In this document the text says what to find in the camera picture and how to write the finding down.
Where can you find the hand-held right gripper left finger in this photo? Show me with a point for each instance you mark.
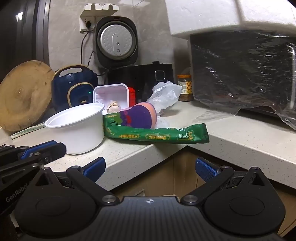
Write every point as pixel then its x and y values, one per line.
pixel 94 169

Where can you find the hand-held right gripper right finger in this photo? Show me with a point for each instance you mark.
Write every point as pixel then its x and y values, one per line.
pixel 204 171

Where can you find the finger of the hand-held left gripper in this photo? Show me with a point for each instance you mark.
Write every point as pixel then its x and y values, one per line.
pixel 55 150
pixel 44 144

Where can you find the white plastic bowl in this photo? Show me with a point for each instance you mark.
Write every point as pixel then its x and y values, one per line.
pixel 78 134

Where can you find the green snack wrapper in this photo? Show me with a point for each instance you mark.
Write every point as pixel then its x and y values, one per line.
pixel 161 136

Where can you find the garlic bulb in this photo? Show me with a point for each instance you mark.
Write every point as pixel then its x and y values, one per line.
pixel 112 107

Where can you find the white plastic tray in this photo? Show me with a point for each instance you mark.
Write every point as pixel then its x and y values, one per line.
pixel 115 95

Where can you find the clear plastic bag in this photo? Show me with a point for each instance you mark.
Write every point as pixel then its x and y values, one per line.
pixel 166 95

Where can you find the green white dishcloth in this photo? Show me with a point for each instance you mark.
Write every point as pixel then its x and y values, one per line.
pixel 25 132

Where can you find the round wooden cutting board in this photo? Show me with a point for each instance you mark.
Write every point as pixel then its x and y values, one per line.
pixel 23 97

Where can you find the blue rice cooker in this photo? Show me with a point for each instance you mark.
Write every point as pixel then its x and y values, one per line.
pixel 69 92

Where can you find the red container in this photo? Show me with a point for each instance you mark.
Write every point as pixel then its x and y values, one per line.
pixel 132 97

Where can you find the glass jar orange lid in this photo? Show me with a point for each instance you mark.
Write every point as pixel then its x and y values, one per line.
pixel 185 89

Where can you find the black appliance box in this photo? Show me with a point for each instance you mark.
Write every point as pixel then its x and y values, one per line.
pixel 143 78

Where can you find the white range hood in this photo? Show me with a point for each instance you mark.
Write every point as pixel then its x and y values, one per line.
pixel 219 14

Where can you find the dark window frame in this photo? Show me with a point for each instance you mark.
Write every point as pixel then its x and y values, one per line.
pixel 23 34

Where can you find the white wall socket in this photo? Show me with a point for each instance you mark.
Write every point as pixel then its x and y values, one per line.
pixel 83 26

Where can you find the white wall hooks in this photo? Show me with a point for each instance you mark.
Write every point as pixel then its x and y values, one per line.
pixel 99 7

